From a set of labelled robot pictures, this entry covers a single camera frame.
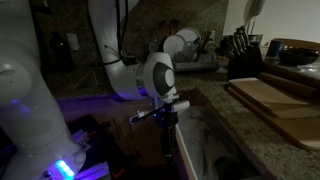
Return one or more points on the large wooden cutting board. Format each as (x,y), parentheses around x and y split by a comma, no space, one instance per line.
(303,132)

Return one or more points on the wooden rolling pin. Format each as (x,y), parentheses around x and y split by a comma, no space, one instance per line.
(290,86)

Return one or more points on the wall power outlet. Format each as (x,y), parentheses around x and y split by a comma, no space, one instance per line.
(73,41)

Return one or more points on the white top drawer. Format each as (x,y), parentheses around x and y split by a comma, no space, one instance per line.
(208,151)

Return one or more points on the small wooden cutting board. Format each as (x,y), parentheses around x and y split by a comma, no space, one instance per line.
(277,103)

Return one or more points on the white plate in rack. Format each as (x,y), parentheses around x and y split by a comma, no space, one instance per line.
(173,44)

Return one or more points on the dark bowl on counter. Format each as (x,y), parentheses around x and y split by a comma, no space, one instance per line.
(298,56)

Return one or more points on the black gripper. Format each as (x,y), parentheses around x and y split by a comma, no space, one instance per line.
(167,122)

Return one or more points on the dish drying rack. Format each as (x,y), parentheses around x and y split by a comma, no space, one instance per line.
(199,55)

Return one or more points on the black knife block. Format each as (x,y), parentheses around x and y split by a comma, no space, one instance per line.
(245,60)

